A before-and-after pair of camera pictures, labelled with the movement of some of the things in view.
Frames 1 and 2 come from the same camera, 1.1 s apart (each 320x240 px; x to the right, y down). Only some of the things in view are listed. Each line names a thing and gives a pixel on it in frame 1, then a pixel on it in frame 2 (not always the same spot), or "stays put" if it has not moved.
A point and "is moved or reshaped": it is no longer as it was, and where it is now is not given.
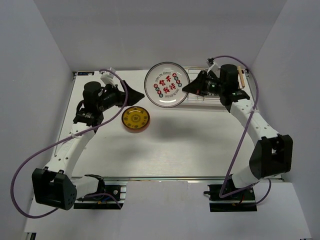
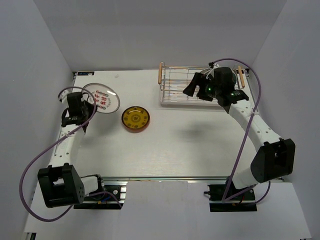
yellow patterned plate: (135, 118) stays put
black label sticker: (85, 73) stays put
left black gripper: (133, 97) to (92, 107)
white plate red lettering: (164, 83) is moved or reshaped
